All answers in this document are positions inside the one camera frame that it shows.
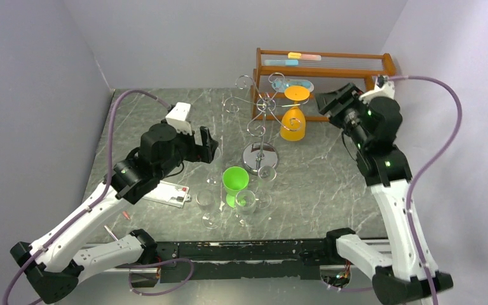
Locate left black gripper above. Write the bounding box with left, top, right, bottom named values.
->
left=158, top=125, right=219, bottom=180

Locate orange plastic wine glass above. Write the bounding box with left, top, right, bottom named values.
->
left=280, top=85, right=310, bottom=142

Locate clear wine glass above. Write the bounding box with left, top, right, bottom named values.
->
left=207, top=147, right=222, bottom=186
left=255, top=166, right=277, bottom=209
left=196, top=189, right=221, bottom=229
left=234, top=189, right=256, bottom=227

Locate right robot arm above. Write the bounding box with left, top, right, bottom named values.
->
left=315, top=83, right=454, bottom=304

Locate green plastic wine glass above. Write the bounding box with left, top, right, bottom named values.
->
left=222, top=166, right=250, bottom=208

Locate wooden shelf rack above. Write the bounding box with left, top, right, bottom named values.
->
left=250, top=48, right=397, bottom=122

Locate chrome wine glass rack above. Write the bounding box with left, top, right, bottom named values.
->
left=222, top=75, right=284, bottom=175

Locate clear wine glass by rack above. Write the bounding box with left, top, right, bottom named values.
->
left=255, top=166, right=277, bottom=209

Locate yellow pink eraser bar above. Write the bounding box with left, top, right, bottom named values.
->
left=287, top=52, right=322, bottom=61

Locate blue oval plate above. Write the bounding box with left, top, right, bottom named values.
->
left=271, top=78, right=315, bottom=93

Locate clear plastic card case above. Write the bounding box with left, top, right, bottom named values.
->
left=144, top=181, right=191, bottom=208

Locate blue bar on shelf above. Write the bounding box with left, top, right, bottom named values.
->
left=263, top=59, right=299, bottom=67

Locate white pen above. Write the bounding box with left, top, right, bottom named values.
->
left=103, top=225, right=119, bottom=241

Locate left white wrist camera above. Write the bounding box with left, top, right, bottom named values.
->
left=165, top=102, right=193, bottom=135

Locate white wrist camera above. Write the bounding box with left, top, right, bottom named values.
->
left=358, top=76, right=395, bottom=104
left=165, top=102, right=193, bottom=135

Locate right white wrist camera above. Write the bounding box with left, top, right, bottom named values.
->
left=358, top=76, right=395, bottom=104

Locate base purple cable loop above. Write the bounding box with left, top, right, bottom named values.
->
left=127, top=257, right=195, bottom=297

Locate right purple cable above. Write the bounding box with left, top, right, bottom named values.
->
left=384, top=75, right=464, bottom=305

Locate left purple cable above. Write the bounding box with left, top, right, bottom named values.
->
left=2, top=89, right=173, bottom=305

